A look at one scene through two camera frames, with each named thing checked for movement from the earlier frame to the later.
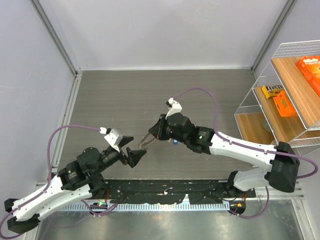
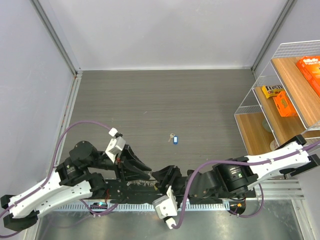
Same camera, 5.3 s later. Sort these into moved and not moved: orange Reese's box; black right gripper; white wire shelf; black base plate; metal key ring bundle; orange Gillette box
Moved: metal key ring bundle; black right gripper
Not moved: white wire shelf; orange Gillette box; black base plate; orange Reese's box
